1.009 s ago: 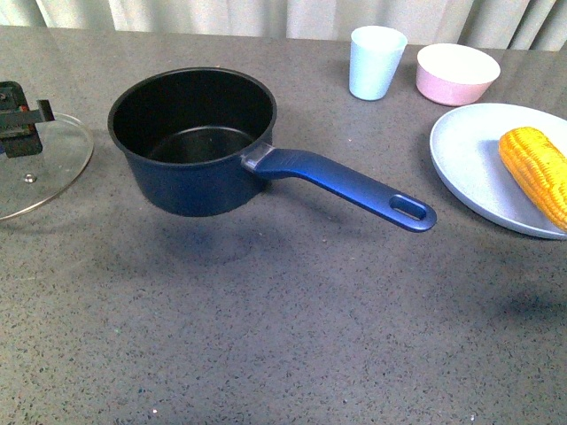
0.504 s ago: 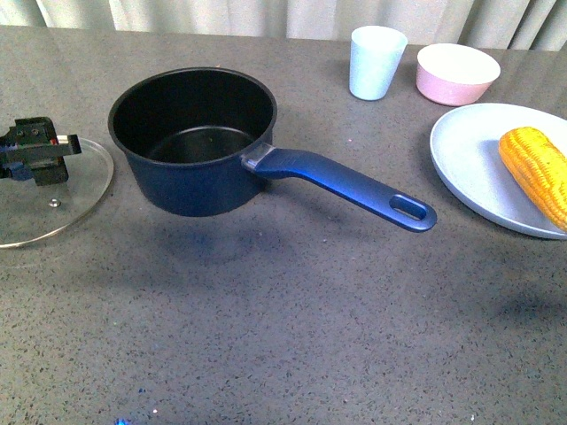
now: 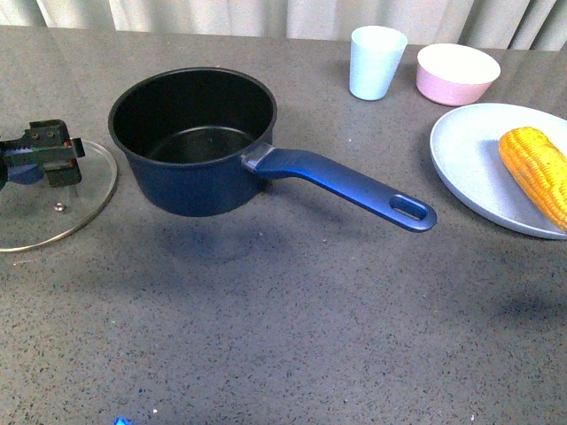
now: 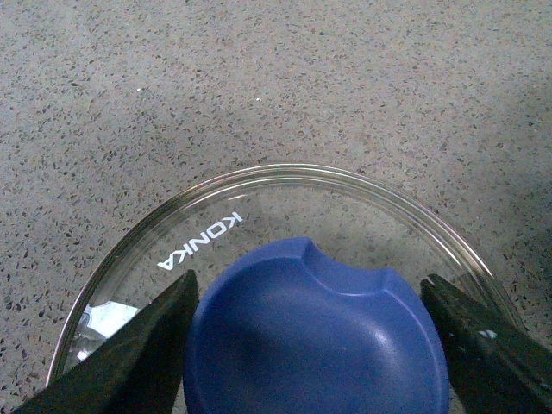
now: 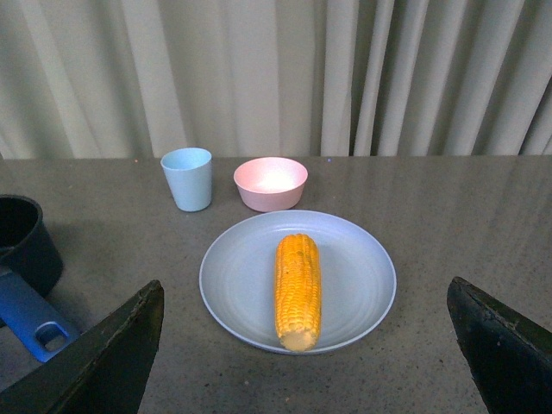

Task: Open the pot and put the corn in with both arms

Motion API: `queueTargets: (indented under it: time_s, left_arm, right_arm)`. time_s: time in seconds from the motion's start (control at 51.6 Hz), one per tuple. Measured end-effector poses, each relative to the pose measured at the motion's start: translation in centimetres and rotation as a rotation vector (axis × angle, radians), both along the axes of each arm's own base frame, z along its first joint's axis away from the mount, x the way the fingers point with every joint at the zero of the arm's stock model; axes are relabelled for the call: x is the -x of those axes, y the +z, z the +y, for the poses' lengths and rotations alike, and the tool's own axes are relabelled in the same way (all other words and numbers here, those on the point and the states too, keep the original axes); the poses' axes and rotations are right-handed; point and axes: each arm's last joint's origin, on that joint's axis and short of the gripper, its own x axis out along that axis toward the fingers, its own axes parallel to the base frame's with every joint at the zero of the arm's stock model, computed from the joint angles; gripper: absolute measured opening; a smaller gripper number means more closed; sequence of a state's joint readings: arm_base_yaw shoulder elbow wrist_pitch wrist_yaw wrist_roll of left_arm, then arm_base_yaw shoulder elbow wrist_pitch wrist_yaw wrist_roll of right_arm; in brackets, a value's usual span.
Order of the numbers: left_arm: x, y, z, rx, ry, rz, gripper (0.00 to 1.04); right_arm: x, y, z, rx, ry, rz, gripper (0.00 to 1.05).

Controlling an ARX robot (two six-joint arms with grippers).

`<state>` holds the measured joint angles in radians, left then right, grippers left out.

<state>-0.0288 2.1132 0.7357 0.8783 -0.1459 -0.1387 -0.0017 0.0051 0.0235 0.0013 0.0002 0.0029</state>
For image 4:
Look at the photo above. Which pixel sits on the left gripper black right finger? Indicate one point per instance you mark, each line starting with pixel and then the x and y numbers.
pixel 493 367

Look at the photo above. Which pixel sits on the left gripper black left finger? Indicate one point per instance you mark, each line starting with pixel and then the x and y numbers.
pixel 138 370

